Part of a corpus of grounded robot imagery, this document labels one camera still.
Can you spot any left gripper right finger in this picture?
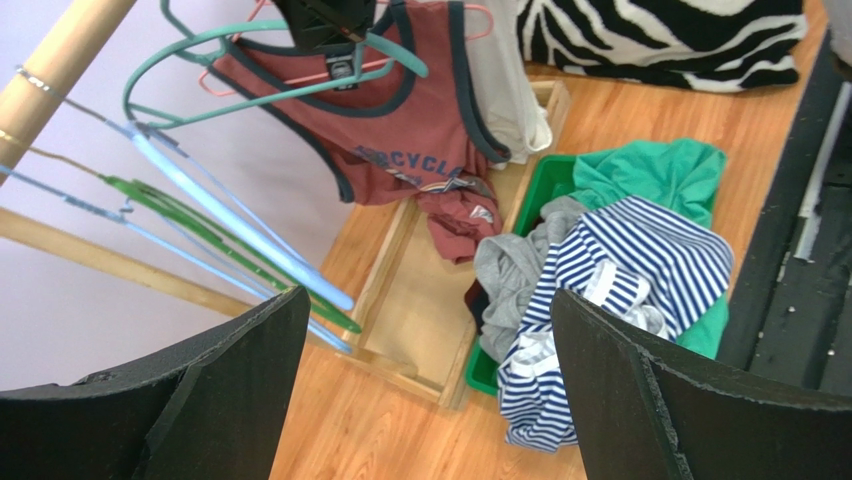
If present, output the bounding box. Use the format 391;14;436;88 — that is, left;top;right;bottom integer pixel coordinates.
551;290;851;479

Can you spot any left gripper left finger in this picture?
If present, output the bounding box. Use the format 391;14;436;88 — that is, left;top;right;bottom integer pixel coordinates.
1;287;310;479

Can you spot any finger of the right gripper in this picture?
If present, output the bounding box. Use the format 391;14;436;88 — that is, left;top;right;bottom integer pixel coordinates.
272;0;377;52

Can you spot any thin pink wire hanger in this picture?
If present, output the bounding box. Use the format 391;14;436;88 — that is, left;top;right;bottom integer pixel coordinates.
196;0;495;98

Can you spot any maroon printed tank top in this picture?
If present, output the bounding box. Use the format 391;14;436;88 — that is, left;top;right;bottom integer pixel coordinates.
209;1;510;263

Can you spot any teal plastic hanger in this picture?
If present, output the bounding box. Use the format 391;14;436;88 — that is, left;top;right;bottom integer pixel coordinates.
122;0;431;131

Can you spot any blue striped tank top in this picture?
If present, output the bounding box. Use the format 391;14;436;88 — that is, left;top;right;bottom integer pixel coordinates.
497;196;734;453

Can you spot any grey tank top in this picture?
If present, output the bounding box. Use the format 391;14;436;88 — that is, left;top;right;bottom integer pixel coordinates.
473;196;588;363

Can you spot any white tank top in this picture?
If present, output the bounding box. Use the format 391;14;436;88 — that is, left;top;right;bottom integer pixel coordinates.
465;1;553;164

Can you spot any light blue plastic hanger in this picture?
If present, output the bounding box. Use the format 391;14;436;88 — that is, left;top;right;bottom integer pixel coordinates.
123;122;354;310

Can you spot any green velvet hanger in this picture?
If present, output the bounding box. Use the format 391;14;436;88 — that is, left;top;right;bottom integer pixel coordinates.
0;129;364;335

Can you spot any green tank top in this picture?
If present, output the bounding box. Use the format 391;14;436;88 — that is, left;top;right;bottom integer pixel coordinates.
552;139;734;358

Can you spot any navy maroon tank top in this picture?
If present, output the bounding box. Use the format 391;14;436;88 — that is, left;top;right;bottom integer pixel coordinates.
464;280;490;335

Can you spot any wooden clothes rack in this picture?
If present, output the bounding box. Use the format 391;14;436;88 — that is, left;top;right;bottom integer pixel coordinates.
0;0;574;411

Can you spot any green plastic tray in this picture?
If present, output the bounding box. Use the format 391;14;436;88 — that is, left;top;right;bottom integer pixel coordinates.
464;154;730;398

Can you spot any zebra print blanket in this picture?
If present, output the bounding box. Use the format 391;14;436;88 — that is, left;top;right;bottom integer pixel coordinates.
515;0;808;94

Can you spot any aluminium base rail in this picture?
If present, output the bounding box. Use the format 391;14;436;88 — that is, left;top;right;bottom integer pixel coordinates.
717;40;851;396

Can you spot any thin blue wire hanger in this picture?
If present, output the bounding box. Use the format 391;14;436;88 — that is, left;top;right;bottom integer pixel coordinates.
1;95;361;355

